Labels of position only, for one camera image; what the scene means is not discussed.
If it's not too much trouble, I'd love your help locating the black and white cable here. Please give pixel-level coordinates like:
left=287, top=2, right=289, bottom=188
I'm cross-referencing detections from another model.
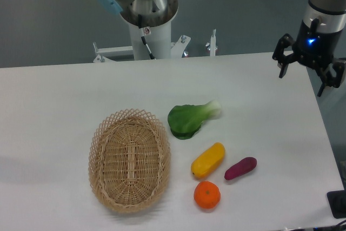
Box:
left=137, top=14, right=156, bottom=61

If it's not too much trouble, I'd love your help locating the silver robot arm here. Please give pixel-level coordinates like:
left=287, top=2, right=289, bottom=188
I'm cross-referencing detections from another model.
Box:
left=272, top=0, right=345, bottom=96

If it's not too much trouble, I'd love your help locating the robot base with white pedestal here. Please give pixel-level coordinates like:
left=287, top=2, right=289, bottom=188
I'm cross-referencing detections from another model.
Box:
left=98, top=0, right=178, bottom=61

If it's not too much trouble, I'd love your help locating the white metal mounting frame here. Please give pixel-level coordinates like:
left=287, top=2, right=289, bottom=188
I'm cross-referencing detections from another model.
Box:
left=93, top=29, right=218, bottom=63

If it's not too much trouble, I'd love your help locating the purple sweet potato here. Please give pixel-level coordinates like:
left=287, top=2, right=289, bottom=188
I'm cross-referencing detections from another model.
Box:
left=224, top=157, right=257, bottom=181

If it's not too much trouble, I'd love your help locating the woven wicker basket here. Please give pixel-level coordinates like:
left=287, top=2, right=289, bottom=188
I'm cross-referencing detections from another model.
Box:
left=88, top=109, right=171, bottom=214

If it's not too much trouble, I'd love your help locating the orange tangerine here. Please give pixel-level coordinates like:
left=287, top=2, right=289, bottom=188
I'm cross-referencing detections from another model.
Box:
left=194, top=181, right=221, bottom=209

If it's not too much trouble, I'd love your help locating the yellow papaya fruit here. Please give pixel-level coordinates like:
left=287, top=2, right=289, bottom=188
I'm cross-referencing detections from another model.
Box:
left=191, top=142, right=225, bottom=179

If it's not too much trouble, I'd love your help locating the green bok choy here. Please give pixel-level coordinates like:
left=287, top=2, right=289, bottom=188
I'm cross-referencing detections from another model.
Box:
left=167, top=100, right=222, bottom=140

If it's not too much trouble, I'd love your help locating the black device at table edge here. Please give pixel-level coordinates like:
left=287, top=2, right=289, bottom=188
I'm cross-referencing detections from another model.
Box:
left=327, top=190, right=345, bottom=219

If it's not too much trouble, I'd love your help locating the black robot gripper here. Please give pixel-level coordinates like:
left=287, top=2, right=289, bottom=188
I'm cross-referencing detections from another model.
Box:
left=272, top=19, right=345, bottom=97

